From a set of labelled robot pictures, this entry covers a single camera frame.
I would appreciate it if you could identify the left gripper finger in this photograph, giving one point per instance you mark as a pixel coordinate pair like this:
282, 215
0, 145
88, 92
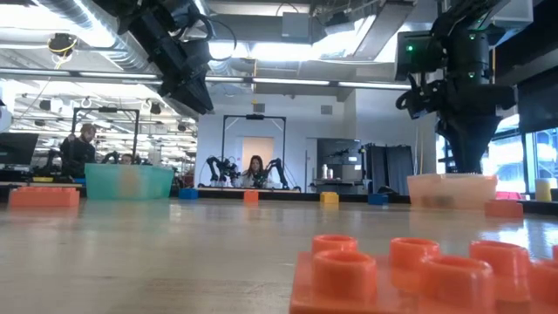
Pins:
198, 98
175, 90

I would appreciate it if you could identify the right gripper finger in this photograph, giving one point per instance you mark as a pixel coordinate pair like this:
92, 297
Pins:
455, 144
479, 141

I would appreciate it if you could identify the small orange block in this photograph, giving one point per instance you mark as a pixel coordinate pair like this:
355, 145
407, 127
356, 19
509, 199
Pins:
503, 208
251, 195

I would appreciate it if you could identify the long blue block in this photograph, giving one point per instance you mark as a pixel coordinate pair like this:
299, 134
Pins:
377, 199

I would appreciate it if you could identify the small blue block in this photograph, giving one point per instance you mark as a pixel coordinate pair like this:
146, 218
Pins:
188, 193

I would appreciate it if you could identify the teal translucent plastic bin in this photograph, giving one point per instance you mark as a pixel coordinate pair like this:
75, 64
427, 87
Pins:
109, 183

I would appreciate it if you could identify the long yellow block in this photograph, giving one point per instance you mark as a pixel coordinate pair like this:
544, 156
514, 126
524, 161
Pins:
329, 197

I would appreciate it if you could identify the long orange block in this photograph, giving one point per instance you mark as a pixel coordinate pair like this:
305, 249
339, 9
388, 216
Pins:
43, 197
392, 288

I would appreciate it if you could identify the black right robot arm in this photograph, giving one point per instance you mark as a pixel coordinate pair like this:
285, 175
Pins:
468, 56

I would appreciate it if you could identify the black background robot arm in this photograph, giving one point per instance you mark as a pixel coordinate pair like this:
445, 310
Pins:
279, 170
220, 170
111, 157

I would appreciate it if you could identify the orange translucent plastic bin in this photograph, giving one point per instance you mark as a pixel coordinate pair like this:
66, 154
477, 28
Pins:
471, 189

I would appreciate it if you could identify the red crate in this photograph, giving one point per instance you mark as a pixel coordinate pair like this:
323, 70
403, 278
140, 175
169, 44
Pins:
511, 195

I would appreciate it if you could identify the black room divider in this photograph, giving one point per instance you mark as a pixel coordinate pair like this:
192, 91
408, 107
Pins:
388, 168

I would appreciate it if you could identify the yellow cup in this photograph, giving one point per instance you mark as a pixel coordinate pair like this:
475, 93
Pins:
542, 189

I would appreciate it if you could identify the person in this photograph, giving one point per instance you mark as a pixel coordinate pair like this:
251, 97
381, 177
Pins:
126, 159
256, 174
78, 152

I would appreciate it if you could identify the long ceiling light strip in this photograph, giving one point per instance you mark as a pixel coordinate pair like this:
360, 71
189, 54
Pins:
287, 81

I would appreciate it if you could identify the dark storage cabinet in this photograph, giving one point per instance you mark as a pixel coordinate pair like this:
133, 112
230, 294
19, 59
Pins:
340, 165

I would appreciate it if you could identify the grey ceiling box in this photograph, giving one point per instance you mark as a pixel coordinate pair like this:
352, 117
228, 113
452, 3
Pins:
296, 24

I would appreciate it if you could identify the white bottle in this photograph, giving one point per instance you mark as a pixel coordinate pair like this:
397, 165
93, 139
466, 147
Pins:
330, 173
324, 171

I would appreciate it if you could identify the black monitor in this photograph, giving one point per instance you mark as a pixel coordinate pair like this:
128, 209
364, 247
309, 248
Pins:
17, 148

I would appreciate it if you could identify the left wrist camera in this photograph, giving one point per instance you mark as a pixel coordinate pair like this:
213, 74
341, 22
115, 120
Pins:
187, 11

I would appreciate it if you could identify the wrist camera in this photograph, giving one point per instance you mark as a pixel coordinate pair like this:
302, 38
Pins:
416, 54
187, 11

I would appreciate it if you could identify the black gantry frame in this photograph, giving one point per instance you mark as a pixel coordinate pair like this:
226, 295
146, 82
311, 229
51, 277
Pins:
255, 117
104, 109

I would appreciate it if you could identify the silver ceiling duct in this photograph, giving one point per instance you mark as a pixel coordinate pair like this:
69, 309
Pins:
109, 48

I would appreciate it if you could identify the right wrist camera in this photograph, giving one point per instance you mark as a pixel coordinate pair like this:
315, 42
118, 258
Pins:
416, 54

